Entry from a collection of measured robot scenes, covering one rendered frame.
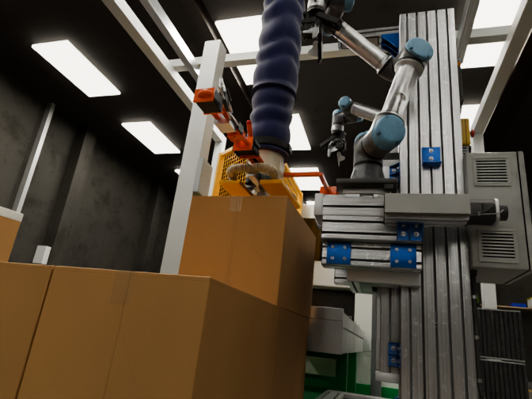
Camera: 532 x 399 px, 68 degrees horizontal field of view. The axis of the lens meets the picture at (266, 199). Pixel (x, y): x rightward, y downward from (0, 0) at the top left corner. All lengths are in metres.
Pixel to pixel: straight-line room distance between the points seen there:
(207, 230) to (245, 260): 0.20
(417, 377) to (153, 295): 1.07
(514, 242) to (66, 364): 1.46
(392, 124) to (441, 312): 0.72
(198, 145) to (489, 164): 2.31
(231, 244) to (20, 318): 0.72
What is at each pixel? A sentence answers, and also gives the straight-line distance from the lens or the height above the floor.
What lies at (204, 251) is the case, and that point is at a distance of 1.52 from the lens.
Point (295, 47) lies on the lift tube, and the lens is 2.18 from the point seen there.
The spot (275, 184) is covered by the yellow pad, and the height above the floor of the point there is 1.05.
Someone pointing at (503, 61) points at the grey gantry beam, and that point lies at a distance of 4.49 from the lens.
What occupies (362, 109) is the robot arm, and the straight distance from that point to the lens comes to 2.36.
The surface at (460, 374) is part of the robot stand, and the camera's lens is 1.65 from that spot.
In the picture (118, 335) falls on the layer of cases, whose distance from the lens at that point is 0.91.
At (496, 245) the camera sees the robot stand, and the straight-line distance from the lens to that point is 1.68.
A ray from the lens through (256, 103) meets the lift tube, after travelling 1.99.
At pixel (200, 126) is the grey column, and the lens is 3.49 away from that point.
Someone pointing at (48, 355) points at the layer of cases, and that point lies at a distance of 1.01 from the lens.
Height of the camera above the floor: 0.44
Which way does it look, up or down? 19 degrees up
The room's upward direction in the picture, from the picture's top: 7 degrees clockwise
